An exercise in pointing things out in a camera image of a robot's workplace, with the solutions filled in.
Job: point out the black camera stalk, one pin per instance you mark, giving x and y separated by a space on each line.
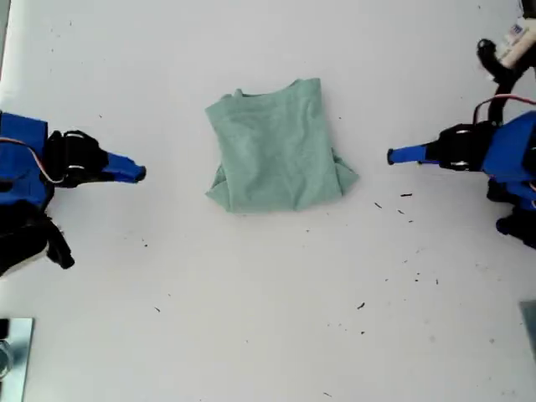
502 79
60 247

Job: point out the white camera box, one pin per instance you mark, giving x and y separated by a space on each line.
517 46

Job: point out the black camera box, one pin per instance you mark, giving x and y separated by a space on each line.
17 255

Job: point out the green t-shirt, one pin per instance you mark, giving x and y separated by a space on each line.
276 155

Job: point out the black clamp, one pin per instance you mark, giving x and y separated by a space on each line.
3 328

